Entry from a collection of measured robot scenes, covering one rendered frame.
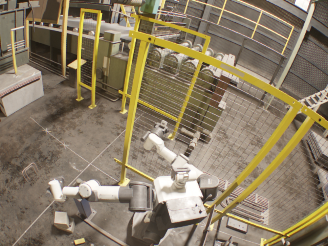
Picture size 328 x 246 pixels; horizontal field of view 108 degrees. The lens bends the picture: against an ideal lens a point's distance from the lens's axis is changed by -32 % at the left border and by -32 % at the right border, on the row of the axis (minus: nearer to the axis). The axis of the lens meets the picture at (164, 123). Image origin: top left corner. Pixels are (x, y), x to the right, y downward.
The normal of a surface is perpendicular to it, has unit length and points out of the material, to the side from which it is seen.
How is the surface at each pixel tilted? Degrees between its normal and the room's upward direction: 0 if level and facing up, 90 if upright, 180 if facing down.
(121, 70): 90
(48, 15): 80
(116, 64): 90
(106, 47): 90
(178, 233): 0
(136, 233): 0
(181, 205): 2
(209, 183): 23
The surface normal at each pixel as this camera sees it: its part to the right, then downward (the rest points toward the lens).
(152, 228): -0.05, -0.20
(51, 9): -0.35, 0.36
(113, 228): 0.24, -0.76
